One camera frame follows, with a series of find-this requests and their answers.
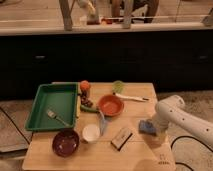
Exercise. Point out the blue plastic spoon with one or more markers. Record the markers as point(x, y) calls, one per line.
point(103, 123)

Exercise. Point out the dark red bowl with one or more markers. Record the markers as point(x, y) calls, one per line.
point(65, 143)

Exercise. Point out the blue sponge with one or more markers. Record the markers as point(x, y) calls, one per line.
point(146, 127)

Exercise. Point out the yellow toy corn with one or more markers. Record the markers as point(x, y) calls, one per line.
point(78, 111)

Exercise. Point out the silver fork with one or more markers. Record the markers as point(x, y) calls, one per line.
point(53, 115)

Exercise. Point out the green plastic tray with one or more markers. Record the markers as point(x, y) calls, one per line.
point(61, 99)

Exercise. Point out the green brush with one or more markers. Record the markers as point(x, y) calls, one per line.
point(118, 86)

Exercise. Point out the orange bowl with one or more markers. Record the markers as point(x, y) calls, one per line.
point(110, 105)

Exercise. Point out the green toy vegetable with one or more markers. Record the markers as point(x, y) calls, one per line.
point(88, 109)

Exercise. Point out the dark toy grapes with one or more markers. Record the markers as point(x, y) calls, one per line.
point(86, 101)

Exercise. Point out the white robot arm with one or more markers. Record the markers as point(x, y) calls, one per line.
point(171, 109)

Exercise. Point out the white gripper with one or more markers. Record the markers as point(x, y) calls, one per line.
point(159, 139)

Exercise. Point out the white paper cup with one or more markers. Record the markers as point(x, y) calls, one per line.
point(91, 133)

